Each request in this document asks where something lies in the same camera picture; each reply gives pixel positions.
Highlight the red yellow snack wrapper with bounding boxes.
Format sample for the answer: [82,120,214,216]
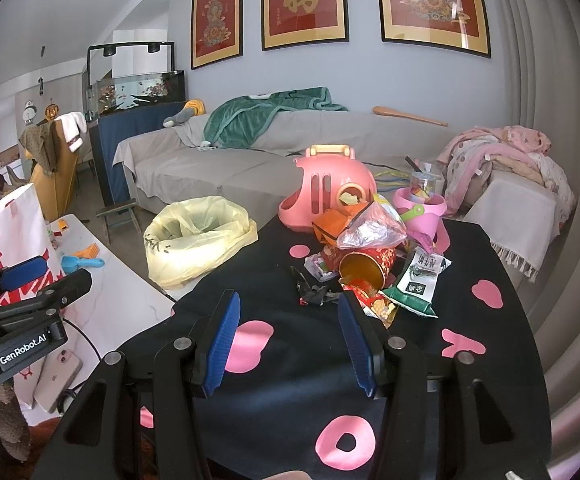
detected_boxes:
[341,278,398,328]

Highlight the black wrapper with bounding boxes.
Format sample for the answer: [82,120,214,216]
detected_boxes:
[290,266,341,307]

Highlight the green white snack packet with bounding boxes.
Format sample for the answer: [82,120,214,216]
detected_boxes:
[380,247,452,318]

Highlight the clear silver snack bag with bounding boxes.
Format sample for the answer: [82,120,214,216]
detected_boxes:
[337,200,407,249]

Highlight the orange plastic bag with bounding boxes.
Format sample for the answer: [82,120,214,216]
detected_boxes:
[311,205,365,246]

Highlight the yellow lined trash bin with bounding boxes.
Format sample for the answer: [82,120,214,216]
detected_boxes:
[143,196,258,289]

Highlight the blue toy scoop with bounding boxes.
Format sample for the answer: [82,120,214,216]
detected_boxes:
[61,256,105,274]

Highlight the orange toy rake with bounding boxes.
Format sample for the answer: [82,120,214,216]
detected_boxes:
[73,243,100,259]

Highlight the red white shopping bag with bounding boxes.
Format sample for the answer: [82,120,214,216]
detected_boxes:
[0,184,64,307]

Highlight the pink smartphone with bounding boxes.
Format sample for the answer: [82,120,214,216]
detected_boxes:
[34,350,82,413]

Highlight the small wooden stool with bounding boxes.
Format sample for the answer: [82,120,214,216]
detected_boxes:
[96,200,143,245]

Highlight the black cloth with pink shapes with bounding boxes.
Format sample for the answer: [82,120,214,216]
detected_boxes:
[122,220,550,479]

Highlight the yellow chair with clothes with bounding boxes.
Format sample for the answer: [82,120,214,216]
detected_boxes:
[20,112,87,222]

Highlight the pink toy bucket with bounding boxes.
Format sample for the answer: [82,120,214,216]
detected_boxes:
[393,188,450,254]

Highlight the grey covered sofa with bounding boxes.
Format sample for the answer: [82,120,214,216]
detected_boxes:
[114,110,456,224]

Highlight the pink toy carrier case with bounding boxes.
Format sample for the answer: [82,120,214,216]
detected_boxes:
[278,144,377,232]

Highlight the clear plastic jar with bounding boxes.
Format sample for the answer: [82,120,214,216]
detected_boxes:
[408,171,444,204]

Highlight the grey orange plush toy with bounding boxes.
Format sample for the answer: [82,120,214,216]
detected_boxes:
[163,99,205,128]

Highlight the fish tank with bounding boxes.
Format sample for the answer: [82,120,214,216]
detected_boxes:
[82,40,186,122]

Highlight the green blanket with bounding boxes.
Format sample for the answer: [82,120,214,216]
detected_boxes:
[203,87,347,148]

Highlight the wooden back scratcher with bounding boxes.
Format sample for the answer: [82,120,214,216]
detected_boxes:
[372,106,448,128]

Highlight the pink clothes pile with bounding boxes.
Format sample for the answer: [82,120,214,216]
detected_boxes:
[436,126,576,216]

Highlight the left red framed picture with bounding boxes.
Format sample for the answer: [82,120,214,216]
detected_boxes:
[190,0,243,70]

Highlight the red framed picture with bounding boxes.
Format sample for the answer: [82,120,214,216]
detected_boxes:
[190,0,243,70]
[379,0,491,58]
[261,0,349,51]

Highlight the middle red framed picture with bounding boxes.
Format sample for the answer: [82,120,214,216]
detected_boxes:
[261,0,349,51]

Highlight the right red framed picture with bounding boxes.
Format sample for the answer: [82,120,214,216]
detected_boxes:
[379,0,491,58]

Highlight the blue yellow cords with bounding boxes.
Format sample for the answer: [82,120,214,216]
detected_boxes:
[372,164,413,194]

